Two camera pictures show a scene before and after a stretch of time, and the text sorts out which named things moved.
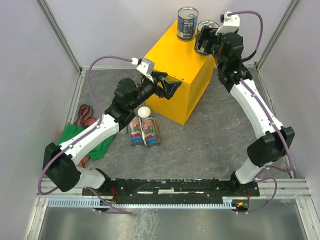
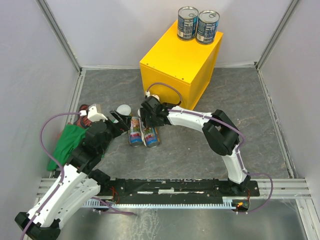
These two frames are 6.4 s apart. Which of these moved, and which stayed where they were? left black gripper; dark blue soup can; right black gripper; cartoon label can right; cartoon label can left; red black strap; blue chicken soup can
Moved: right black gripper; dark blue soup can; left black gripper
Stayed: cartoon label can left; cartoon label can right; red black strap; blue chicken soup can
